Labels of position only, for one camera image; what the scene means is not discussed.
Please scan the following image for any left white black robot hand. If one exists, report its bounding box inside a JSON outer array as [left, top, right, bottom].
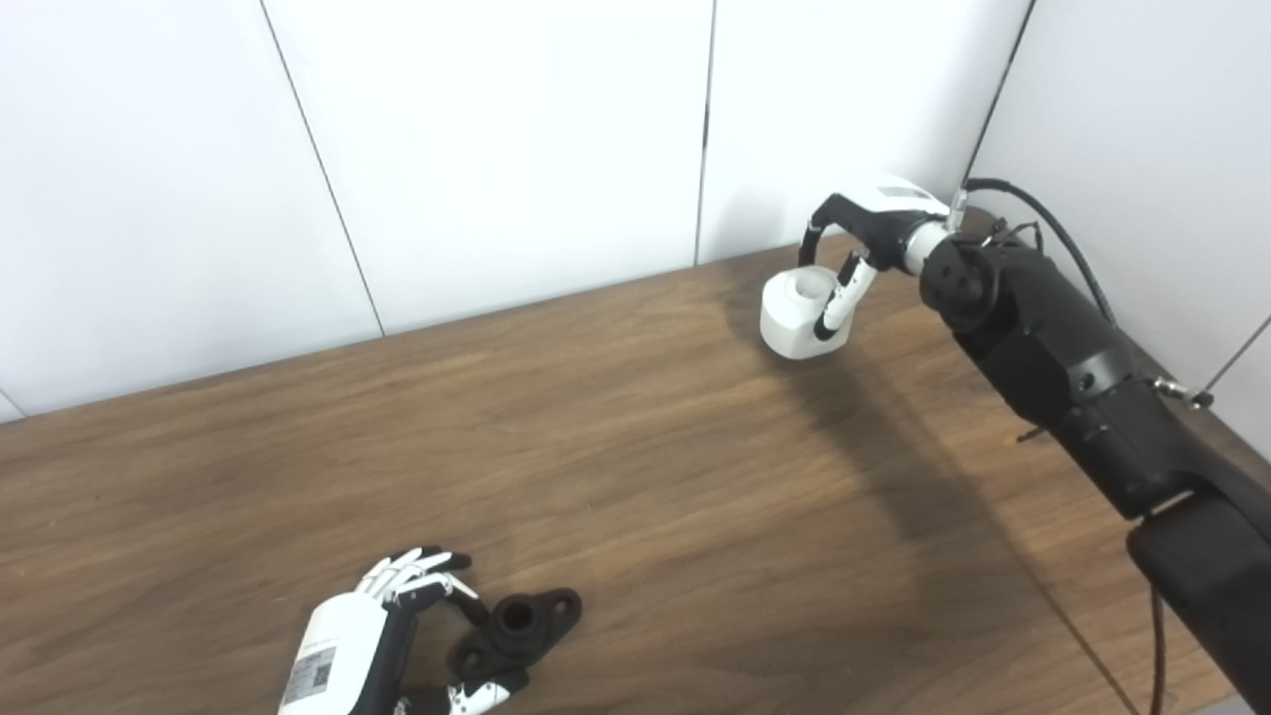
[[278, 546, 529, 715]]

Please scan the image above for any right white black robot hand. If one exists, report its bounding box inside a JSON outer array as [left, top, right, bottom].
[[797, 175, 952, 342]]

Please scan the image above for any black flanged holder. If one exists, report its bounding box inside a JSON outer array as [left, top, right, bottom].
[[449, 588, 583, 682]]

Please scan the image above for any round white piece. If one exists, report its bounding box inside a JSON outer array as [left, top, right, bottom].
[[760, 266, 855, 358]]

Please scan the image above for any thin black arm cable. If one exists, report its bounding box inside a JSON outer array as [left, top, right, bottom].
[[1149, 584, 1169, 715]]

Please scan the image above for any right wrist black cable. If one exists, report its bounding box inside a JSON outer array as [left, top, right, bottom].
[[958, 178, 1118, 324]]

